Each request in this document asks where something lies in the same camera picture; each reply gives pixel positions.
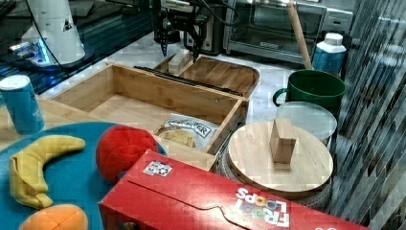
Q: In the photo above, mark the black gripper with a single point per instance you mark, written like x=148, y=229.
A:
x=181, y=15

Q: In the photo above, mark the pale butter stick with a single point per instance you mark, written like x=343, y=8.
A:
x=178, y=61

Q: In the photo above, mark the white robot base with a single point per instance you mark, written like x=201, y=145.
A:
x=53, y=39

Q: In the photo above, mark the dark wooden cutting board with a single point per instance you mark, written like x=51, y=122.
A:
x=230, y=77

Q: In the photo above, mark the silver toaster oven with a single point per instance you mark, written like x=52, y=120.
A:
x=263, y=27

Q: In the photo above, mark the light wooden drawer box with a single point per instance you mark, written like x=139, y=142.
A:
x=138, y=98

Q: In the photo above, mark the white snack bag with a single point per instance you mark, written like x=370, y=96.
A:
x=187, y=130

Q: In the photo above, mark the wooden rolling pin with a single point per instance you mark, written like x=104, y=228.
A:
x=297, y=28

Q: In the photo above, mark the red plush apple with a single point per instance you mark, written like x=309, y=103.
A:
x=119, y=148

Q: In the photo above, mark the round wooden lid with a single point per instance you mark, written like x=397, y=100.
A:
x=280, y=158

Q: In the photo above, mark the green pot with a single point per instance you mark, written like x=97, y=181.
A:
x=315, y=87

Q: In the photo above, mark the blue white-capped bottle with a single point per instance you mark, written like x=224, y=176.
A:
x=329, y=54

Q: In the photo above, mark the clear plastic round lid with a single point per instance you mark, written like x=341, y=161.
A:
x=310, y=117

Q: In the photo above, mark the red Froot Loops box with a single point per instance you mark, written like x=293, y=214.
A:
x=160, y=193

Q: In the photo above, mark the blue cylindrical can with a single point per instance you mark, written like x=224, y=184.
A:
x=20, y=101

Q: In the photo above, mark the blue round plate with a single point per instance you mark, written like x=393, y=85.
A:
x=72, y=178

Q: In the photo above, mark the yellow plush banana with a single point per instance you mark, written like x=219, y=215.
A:
x=27, y=182

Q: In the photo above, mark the orange plush fruit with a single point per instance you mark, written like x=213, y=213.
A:
x=58, y=217

